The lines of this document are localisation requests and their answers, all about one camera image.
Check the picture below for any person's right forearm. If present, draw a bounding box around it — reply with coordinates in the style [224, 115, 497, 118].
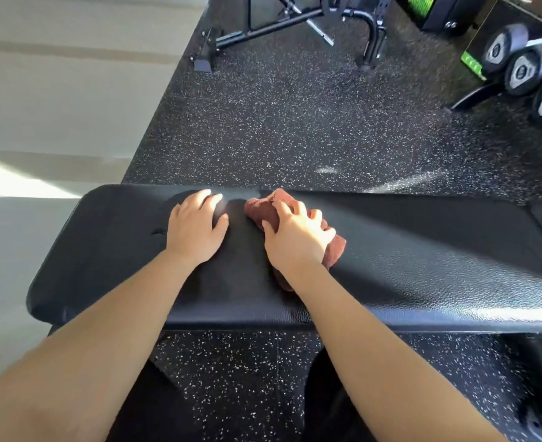
[281, 261, 507, 442]

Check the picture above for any person's left hand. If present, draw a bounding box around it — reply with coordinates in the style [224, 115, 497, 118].
[166, 189, 229, 268]

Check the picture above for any brown cleaning cloth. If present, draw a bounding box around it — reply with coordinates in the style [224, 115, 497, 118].
[244, 188, 347, 293]

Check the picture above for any silver metal bar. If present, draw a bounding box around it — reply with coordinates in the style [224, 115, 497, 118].
[306, 18, 335, 47]

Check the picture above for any person's right leg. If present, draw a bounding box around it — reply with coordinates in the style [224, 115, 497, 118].
[301, 349, 378, 442]

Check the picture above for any person's left leg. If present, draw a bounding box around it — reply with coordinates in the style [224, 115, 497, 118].
[106, 358, 207, 442]

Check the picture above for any person's right hand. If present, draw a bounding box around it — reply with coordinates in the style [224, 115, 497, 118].
[261, 200, 337, 275]

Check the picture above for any black padded bench backrest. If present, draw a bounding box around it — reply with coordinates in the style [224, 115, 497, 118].
[26, 184, 542, 334]

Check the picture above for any black dumbbell rack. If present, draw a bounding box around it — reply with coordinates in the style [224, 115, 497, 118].
[450, 0, 542, 130]

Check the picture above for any black box with green stripes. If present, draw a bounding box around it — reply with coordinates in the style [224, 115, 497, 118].
[394, 0, 490, 34]

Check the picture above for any black metal exercise machine frame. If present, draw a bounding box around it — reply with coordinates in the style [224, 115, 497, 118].
[192, 0, 390, 73]

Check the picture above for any person's leg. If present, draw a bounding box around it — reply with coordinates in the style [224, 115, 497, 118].
[106, 358, 207, 442]
[301, 349, 378, 442]

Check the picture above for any person's left forearm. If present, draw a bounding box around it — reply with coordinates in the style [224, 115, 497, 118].
[0, 250, 199, 442]

